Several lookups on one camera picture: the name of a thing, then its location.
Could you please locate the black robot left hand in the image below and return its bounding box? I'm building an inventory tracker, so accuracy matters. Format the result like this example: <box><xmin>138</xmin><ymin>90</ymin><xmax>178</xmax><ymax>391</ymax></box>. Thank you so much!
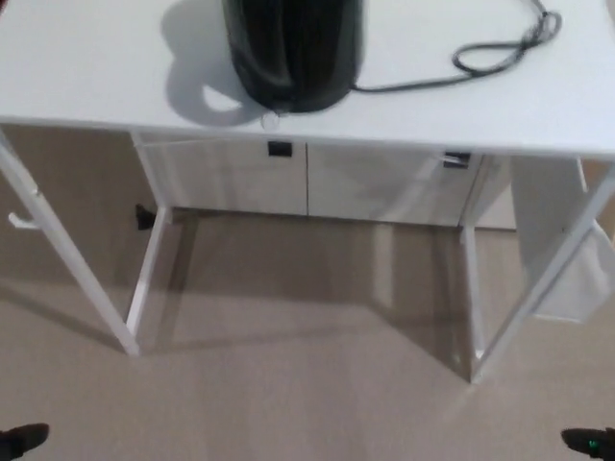
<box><xmin>0</xmin><ymin>423</ymin><xmax>51</xmax><ymax>459</ymax></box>

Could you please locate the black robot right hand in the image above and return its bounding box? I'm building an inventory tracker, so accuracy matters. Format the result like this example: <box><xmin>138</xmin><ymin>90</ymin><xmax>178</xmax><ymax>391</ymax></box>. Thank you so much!
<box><xmin>560</xmin><ymin>426</ymin><xmax>615</xmax><ymax>457</ymax></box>

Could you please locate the white hanging fabric pocket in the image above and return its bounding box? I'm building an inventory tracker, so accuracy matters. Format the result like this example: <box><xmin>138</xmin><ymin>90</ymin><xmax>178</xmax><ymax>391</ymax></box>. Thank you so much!
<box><xmin>507</xmin><ymin>157</ymin><xmax>612</xmax><ymax>324</ymax></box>

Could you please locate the white hook on leg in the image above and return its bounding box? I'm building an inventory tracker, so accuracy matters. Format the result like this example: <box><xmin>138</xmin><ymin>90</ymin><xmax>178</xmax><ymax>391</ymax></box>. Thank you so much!
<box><xmin>8</xmin><ymin>209</ymin><xmax>37</xmax><ymax>230</ymax></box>

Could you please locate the small black floor object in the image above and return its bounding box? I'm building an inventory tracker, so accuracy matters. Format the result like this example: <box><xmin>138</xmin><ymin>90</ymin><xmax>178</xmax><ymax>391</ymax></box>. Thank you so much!
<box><xmin>134</xmin><ymin>203</ymin><xmax>157</xmax><ymax>233</ymax></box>

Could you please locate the white storage cabinet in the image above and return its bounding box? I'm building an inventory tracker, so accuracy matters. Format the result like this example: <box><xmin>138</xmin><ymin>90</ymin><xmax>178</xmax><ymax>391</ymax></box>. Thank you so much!
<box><xmin>137</xmin><ymin>137</ymin><xmax>519</xmax><ymax>230</ymax></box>

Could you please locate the black electric kettle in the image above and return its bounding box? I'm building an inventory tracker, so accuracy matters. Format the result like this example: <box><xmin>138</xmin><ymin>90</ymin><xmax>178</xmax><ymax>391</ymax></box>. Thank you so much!
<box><xmin>221</xmin><ymin>0</ymin><xmax>366</xmax><ymax>114</ymax></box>

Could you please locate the black kettle power cord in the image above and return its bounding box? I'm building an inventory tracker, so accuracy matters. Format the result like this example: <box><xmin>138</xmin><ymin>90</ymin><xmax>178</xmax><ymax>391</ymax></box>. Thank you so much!
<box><xmin>352</xmin><ymin>0</ymin><xmax>564</xmax><ymax>94</ymax></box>

